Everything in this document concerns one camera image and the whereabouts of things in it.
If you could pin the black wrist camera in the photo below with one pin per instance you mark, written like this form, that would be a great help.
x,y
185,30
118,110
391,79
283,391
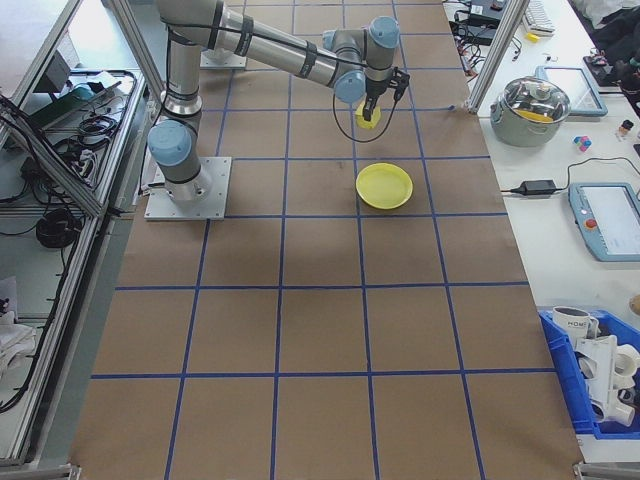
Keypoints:
x,y
400,80

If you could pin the small yellow block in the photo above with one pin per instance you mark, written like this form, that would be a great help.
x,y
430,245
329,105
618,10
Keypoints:
x,y
532,36

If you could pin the stainless steel pot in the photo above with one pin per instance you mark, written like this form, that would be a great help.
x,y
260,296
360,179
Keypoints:
x,y
525,129

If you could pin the black power brick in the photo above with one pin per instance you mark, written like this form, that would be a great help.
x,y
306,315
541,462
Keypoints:
x,y
477,34

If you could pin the small bottle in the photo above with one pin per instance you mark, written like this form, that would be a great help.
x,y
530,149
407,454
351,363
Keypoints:
x,y
624,130

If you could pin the black jacket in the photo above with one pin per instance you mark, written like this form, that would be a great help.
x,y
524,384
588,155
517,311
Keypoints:
x,y
617,30

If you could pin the small black power adapter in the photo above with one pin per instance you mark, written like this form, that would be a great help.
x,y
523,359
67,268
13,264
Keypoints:
x,y
539,187

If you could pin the tan wooden object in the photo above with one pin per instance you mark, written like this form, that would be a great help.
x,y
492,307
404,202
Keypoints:
x,y
635,304

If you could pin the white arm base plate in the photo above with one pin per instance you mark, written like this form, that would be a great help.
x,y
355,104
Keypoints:
x,y
220,200
238,62

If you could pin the yellow plastic plate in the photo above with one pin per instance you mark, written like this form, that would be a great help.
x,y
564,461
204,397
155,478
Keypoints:
x,y
385,186

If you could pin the white pipe tee fitting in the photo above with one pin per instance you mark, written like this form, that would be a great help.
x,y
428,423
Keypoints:
x,y
626,367

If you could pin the white mug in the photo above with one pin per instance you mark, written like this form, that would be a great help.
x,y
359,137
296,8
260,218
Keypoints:
x,y
570,322

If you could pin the white keyboard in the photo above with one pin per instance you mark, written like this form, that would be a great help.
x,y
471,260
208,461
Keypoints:
x,y
540,15

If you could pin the black laptop with white label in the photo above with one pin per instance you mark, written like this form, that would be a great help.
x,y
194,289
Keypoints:
x,y
482,10

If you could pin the aluminium frame post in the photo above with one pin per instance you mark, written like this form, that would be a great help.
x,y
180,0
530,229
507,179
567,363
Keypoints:
x,y
137,47
492,55

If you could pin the yellow foam block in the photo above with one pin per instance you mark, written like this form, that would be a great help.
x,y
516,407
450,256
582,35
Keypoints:
x,y
360,123

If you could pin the glass pot lid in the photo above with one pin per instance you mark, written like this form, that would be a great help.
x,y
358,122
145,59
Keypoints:
x,y
525,97

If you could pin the blue plastic bin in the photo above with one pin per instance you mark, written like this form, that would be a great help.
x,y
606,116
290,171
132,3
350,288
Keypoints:
x,y
560,370

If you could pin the yellow plastic item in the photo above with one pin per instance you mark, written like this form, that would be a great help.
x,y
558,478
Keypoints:
x,y
537,116

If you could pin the white pipe elbow fitting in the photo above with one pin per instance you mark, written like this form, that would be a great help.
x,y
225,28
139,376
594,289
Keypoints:
x,y
617,412

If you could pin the small colourful toy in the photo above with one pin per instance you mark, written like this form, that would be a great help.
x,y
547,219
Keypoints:
x,y
581,143

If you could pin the aluminium corner bar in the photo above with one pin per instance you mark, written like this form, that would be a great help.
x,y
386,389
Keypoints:
x,y
35,472
607,472

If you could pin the white crumpled cloth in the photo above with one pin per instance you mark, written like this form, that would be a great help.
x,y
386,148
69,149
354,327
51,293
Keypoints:
x,y
12,340

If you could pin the power strip with red switches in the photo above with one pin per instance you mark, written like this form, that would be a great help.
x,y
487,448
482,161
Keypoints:
x,y
470,59

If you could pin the light blue teach pendant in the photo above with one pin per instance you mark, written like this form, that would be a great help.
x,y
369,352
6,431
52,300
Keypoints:
x,y
612,220
585,95

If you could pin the V-shaped metal frame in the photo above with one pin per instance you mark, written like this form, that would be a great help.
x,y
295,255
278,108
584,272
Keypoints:
x,y
85,197

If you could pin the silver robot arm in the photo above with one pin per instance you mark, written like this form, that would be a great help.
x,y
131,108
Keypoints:
x,y
280,50
216,55

